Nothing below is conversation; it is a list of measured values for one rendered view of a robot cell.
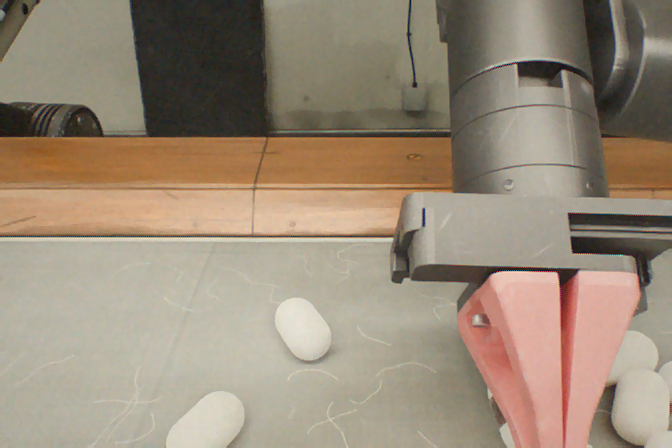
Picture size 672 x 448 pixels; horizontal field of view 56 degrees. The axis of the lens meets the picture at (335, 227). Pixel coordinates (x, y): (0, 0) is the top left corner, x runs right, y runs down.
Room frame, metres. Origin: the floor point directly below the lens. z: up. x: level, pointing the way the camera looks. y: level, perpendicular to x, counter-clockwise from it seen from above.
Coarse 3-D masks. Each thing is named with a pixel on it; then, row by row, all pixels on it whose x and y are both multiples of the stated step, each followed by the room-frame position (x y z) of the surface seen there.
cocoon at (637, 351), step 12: (636, 336) 0.22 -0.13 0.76; (624, 348) 0.21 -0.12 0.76; (636, 348) 0.21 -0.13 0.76; (648, 348) 0.21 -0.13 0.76; (624, 360) 0.21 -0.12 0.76; (636, 360) 0.21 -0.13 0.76; (648, 360) 0.21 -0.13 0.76; (612, 372) 0.20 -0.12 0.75; (624, 372) 0.21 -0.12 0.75; (612, 384) 0.20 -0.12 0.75
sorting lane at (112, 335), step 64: (0, 256) 0.32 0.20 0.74; (64, 256) 0.32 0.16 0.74; (128, 256) 0.32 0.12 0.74; (192, 256) 0.32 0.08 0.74; (256, 256) 0.32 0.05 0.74; (320, 256) 0.32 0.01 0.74; (384, 256) 0.32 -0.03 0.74; (0, 320) 0.26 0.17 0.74; (64, 320) 0.26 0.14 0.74; (128, 320) 0.26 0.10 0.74; (192, 320) 0.26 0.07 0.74; (256, 320) 0.26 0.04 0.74; (384, 320) 0.26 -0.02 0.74; (448, 320) 0.26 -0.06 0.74; (640, 320) 0.26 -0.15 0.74; (0, 384) 0.21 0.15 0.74; (64, 384) 0.21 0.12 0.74; (128, 384) 0.21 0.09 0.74; (192, 384) 0.21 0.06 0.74; (256, 384) 0.21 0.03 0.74; (320, 384) 0.21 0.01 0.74; (384, 384) 0.21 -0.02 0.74; (448, 384) 0.21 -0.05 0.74
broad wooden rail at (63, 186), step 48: (0, 144) 0.44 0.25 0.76; (48, 144) 0.44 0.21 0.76; (96, 144) 0.44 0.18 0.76; (144, 144) 0.44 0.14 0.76; (192, 144) 0.44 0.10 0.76; (240, 144) 0.44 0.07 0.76; (288, 144) 0.44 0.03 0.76; (336, 144) 0.44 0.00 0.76; (384, 144) 0.44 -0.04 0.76; (432, 144) 0.44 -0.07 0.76; (624, 144) 0.44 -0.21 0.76; (0, 192) 0.36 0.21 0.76; (48, 192) 0.36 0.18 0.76; (96, 192) 0.36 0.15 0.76; (144, 192) 0.36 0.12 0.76; (192, 192) 0.36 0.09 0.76; (240, 192) 0.36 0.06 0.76; (288, 192) 0.36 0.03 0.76; (336, 192) 0.36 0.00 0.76; (384, 192) 0.36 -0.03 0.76; (624, 192) 0.36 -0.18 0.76
